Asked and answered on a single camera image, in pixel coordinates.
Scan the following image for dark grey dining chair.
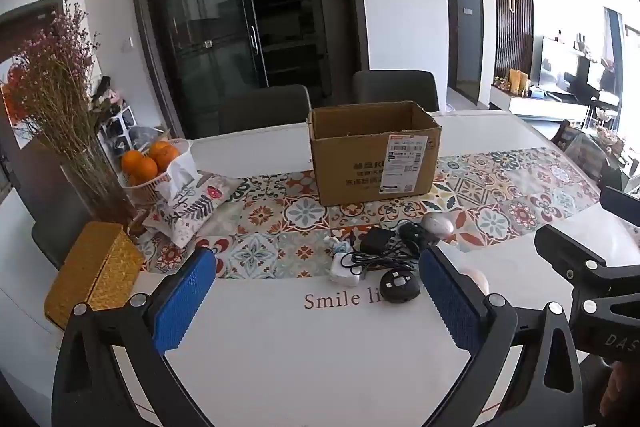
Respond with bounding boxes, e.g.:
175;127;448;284
219;84;313;138
352;70;440;112
31;197;96;269

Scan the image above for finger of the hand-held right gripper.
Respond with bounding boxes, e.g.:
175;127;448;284
600;187;640;226
534;224;640;295

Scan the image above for pale pink egg-shaped object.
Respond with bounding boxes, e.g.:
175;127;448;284
457;268;490;296

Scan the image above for white shoe rack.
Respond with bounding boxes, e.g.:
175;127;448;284
97;104;138;160

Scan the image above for flat screen television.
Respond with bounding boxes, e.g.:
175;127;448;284
537;36;621;100

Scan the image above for dark glass-door cabinet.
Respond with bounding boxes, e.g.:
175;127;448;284
128;0;370;138

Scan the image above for floral fabric tissue cover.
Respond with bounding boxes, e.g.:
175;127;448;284
142;154;247;249

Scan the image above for black disc-shaped device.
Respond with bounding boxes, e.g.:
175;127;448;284
379;271;424;305

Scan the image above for black power adapter with cable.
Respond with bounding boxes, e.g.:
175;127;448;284
340;242;420;280

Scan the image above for patterned tile-print table runner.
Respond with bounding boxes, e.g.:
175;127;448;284
135;147;601;280

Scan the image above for yellow woven box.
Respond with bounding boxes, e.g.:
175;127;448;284
44;222;146;330

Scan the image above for white television stand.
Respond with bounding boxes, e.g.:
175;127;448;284
489;84;593;122

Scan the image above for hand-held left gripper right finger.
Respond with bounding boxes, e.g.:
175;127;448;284
419;247;583;427

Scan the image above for white plastic fruit basket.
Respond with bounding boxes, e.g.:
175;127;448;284
119;138;199;206

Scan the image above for silver egg-shaped gadget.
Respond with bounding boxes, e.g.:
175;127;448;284
422;212;455;238

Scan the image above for dark interior door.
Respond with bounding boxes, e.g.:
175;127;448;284
444;0;487;106

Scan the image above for yellow ornaments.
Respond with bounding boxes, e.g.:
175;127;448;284
506;68;532;98

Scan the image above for white charger plug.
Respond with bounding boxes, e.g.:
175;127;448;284
329;252;364;286

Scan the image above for orange fruit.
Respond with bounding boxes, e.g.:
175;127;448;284
149;141;181;172
132;157;159;181
121;150;146;175

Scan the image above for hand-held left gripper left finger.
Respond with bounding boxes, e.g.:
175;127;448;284
51;247;218;427

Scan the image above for brown cardboard box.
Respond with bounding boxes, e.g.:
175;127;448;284
306;101;443;206

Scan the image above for person's right hand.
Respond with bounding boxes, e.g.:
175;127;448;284
602;364;627;420

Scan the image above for clear glass vase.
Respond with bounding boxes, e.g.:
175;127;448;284
60;146;137;228

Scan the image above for dried pink flower bunch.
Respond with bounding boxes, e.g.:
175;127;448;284
2;1;122;160

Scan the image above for patterned cushion chair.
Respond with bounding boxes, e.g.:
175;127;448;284
552;119;632;190

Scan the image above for black round gadget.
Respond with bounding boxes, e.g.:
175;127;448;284
397;222;441;254

